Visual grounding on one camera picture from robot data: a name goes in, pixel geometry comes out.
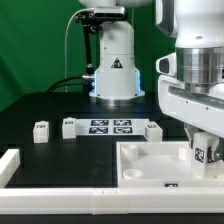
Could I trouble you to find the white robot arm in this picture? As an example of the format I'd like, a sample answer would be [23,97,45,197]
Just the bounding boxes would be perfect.
[135,0,224,162]

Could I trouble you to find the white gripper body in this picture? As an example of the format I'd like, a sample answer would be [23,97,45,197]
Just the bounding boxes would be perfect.
[158,75,224,138]

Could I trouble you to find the fiducial marker sheet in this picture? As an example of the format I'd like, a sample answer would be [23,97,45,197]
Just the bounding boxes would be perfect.
[76,118,149,136]

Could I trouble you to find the white square tabletop part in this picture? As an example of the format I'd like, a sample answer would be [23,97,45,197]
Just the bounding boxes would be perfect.
[116,142,224,188]

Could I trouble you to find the grey cable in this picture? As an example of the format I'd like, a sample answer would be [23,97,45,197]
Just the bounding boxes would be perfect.
[63,7,88,94]

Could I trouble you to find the white U-shaped fence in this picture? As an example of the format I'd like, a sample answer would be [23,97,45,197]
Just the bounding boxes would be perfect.
[0,149,224,215]

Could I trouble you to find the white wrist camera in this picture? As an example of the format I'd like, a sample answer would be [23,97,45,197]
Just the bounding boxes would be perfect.
[156,53,177,77]

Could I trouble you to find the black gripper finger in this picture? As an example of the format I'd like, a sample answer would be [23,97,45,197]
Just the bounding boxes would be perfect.
[207,137,224,163]
[184,124,199,148]

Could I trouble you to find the black base cables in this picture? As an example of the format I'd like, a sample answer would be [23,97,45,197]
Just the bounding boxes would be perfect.
[45,75,93,94]

